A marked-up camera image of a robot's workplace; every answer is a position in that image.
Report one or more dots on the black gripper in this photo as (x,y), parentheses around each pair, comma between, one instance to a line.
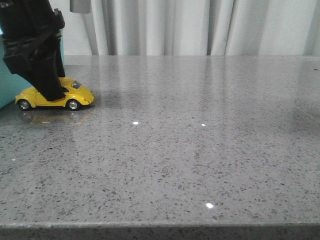
(31,33)

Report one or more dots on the light blue plastic box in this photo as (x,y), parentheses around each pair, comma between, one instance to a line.
(10,83)

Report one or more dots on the beige pleated curtain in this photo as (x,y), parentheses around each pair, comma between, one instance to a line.
(190,27)

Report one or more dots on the yellow toy beetle car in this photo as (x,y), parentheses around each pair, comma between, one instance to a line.
(76,96)

